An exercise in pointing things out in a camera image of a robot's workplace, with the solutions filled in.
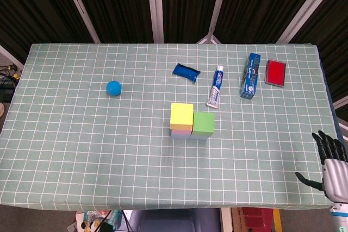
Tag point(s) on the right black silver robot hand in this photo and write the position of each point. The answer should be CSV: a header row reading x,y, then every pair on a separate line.
x,y
335,177

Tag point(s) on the green cube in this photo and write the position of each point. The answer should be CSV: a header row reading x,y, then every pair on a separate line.
x,y
204,123

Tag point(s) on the light blue cube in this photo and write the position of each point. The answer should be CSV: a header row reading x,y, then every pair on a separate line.
x,y
180,136
198,137

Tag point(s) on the pink cube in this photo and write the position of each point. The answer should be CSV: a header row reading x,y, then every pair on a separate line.
x,y
180,132

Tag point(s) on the yellow cube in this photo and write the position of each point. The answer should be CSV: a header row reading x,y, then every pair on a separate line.
x,y
181,113

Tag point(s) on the red plastic crate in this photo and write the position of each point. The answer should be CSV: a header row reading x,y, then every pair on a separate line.
x,y
257,217

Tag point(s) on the white table leg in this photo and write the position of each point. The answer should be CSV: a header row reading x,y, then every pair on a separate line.
x,y
225,219

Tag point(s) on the red flat box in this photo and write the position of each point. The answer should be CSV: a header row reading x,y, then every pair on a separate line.
x,y
275,73

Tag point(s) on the blue toothpaste carton box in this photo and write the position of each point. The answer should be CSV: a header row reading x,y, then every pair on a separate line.
x,y
250,77

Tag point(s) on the white blue toothpaste tube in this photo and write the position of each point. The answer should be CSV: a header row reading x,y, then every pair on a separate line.
x,y
216,86

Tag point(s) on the grey-blue chair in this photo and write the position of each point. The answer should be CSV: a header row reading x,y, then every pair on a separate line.
x,y
174,221

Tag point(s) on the dark blue plastic pouch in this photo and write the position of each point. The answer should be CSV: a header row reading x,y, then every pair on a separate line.
x,y
186,72

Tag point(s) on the blue ball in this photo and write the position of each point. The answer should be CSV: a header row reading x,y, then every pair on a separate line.
x,y
113,88

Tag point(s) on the teal patterned bag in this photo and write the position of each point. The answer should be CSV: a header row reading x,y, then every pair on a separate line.
x,y
93,217

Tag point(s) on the green checked tablecloth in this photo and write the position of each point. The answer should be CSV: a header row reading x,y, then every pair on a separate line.
x,y
81,147

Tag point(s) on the black curtain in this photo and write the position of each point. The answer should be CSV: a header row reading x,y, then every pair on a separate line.
x,y
119,3

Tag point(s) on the white metal frame post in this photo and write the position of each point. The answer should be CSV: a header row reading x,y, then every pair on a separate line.
x,y
155,6
216,12
304,12
81,9

